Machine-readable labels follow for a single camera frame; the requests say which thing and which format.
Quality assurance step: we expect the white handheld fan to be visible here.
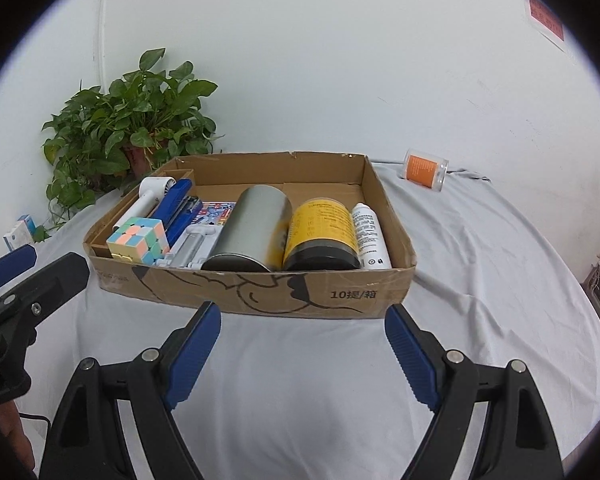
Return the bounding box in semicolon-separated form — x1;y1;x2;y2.
112;177;176;231

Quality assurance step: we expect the blue stapler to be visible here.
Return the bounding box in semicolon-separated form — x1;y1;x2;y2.
151;179;202;247

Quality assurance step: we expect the person's hand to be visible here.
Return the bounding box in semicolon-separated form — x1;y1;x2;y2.
0;401;35;472

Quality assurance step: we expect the small blue white carton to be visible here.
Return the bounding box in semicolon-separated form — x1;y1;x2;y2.
3;214;36;252

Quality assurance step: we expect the pastel rubik's cube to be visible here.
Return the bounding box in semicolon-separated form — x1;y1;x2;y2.
106;217;170;266

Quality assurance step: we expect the green potted plant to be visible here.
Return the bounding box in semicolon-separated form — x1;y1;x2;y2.
33;48;218;242

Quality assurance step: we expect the white tablecloth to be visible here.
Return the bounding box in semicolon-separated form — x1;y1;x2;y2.
17;164;600;479

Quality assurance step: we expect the colourful printed flat box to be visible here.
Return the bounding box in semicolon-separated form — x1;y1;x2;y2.
192;200;235;226

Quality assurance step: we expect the white spray bottle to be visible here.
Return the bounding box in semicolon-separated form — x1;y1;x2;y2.
351;203;392;270

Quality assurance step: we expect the silver metal can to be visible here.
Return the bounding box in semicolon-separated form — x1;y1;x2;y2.
201;184;292;272

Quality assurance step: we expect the yellow labelled dark jar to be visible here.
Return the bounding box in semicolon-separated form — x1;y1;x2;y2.
283;197;361;272

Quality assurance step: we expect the orange capped clear container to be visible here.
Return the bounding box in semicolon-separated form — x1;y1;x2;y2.
400;148;449;192

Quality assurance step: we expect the brown cardboard box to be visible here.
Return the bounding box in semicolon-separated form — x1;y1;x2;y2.
83;152;417;318

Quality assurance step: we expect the red wall sign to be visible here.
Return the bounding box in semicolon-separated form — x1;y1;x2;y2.
526;0;566;52

